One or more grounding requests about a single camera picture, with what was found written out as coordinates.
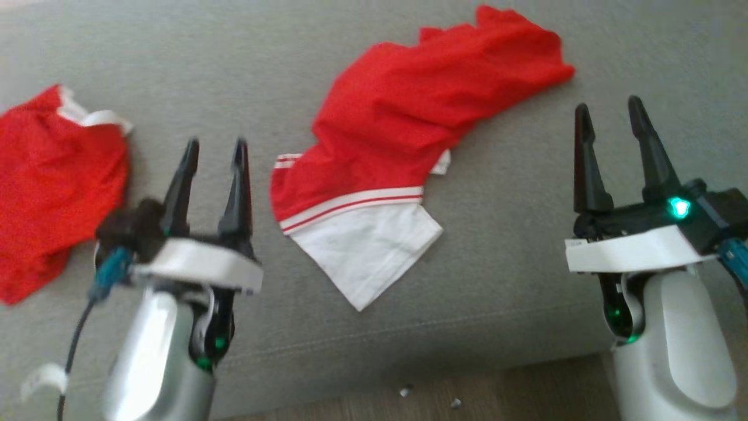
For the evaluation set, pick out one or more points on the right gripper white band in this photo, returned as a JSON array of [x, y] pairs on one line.
[[637, 248]]

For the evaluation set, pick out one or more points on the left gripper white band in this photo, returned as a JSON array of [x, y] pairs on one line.
[[198, 263]]

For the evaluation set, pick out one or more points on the red shorts with white stripe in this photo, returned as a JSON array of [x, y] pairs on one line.
[[52, 187]]

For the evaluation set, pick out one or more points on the red jersey with white sleeves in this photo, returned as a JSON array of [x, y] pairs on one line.
[[397, 117]]

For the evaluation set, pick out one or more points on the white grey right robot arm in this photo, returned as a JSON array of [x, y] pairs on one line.
[[678, 351]]

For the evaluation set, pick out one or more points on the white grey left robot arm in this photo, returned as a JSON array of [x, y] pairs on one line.
[[152, 351]]

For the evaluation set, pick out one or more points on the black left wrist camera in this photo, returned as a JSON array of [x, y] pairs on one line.
[[131, 225]]

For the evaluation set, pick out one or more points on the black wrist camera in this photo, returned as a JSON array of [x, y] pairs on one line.
[[730, 210], [131, 225]]

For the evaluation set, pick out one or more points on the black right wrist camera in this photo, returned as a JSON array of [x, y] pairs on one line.
[[730, 210]]

